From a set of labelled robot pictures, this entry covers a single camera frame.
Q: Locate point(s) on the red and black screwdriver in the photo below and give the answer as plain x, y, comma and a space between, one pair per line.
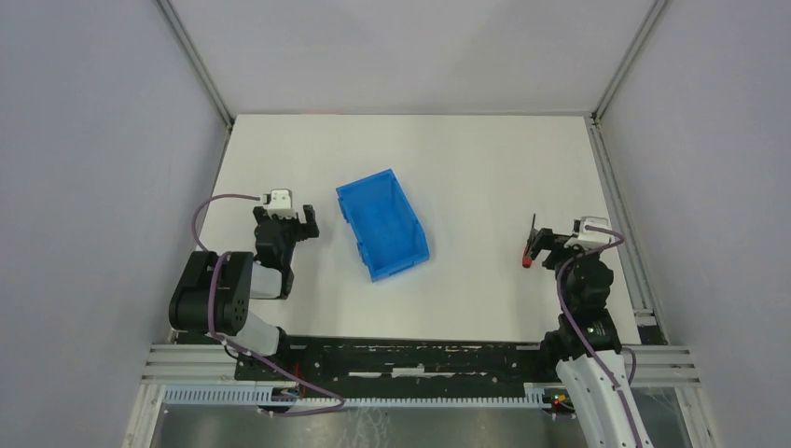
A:
527, 258

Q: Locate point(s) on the blue plastic storage bin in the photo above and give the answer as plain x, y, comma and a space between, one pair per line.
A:
389, 236

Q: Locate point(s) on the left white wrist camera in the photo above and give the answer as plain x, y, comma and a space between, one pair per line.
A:
278, 203

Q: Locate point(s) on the aluminium frame rail front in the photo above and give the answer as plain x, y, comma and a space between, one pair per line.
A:
194, 364

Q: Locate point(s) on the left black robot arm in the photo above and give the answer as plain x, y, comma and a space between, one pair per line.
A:
266, 273

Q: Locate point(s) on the left aluminium corner post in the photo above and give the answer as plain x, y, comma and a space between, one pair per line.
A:
195, 60

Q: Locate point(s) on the right aluminium corner post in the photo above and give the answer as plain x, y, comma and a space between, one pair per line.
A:
644, 31

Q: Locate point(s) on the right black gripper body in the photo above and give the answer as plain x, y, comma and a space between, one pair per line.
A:
549, 239

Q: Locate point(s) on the aluminium corner post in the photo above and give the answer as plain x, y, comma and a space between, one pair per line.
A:
644, 31
195, 60

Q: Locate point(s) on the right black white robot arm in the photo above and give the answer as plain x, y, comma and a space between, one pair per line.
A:
585, 351

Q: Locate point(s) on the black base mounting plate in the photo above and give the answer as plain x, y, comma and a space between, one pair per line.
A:
360, 368

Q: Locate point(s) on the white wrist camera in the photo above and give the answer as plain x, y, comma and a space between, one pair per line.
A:
278, 203
590, 233

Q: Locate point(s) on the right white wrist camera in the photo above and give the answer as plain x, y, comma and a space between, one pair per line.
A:
590, 233

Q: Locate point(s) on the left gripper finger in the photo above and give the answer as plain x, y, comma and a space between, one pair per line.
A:
260, 214
309, 229

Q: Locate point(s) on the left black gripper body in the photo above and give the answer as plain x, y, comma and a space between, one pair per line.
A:
286, 224

